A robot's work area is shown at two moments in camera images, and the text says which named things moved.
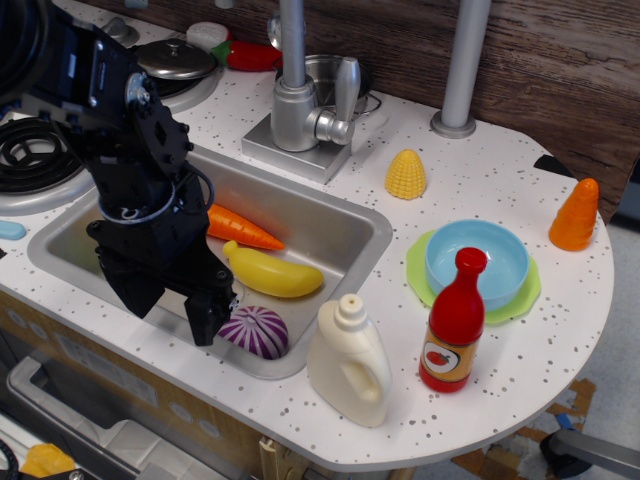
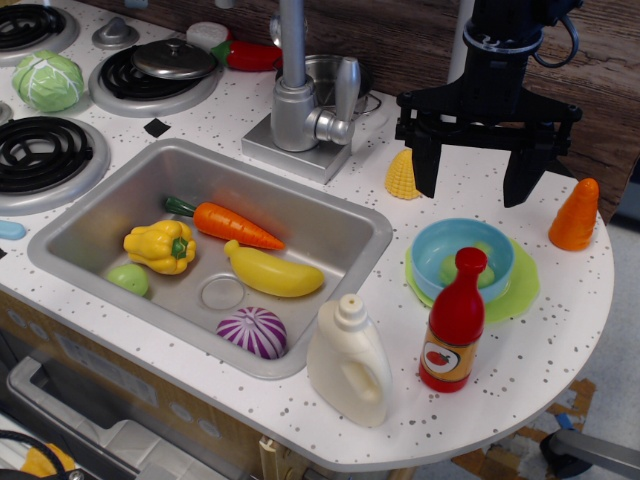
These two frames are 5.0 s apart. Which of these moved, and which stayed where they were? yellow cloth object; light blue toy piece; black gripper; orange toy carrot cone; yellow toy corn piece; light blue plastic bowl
Moved: light blue plastic bowl; black gripper
Stayed: yellow cloth object; light blue toy piece; orange toy carrot cone; yellow toy corn piece
